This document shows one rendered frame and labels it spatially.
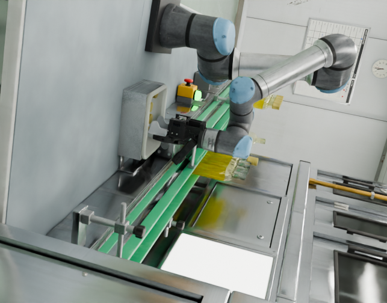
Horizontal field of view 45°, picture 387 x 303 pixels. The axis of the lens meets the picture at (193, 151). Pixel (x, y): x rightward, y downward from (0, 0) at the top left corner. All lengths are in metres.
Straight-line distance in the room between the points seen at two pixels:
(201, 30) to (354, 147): 6.48
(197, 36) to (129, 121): 0.36
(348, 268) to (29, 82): 1.21
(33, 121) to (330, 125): 6.95
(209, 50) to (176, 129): 0.30
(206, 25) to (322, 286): 0.92
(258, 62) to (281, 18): 5.86
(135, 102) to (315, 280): 0.81
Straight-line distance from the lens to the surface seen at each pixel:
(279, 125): 7.81
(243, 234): 1.65
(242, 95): 1.38
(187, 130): 1.50
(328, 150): 7.90
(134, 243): 1.21
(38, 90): 1.03
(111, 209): 1.32
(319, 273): 1.64
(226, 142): 1.46
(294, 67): 1.49
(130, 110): 1.45
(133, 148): 1.49
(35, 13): 0.99
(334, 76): 1.66
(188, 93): 2.01
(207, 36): 1.56
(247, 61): 1.66
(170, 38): 1.61
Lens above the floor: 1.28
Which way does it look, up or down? 12 degrees down
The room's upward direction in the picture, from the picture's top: 103 degrees clockwise
